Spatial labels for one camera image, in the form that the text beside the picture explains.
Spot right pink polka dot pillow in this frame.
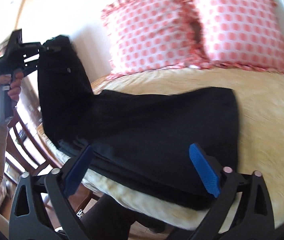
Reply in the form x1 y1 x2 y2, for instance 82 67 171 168
193 0 284 74

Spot wooden chair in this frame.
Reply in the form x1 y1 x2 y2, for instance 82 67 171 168
4 110 102 220

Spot black pants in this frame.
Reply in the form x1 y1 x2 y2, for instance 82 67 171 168
38 35 239 210

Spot left pink polka dot pillow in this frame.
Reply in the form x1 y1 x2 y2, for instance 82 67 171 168
102 0 204 79

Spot cream patterned bedspread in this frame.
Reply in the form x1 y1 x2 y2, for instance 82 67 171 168
35 65 284 231

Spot pink polka dot pillow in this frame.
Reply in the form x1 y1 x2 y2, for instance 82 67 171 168
102 0 204 79
193 0 284 74

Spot person's left hand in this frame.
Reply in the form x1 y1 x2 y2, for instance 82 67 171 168
0 72 24 105

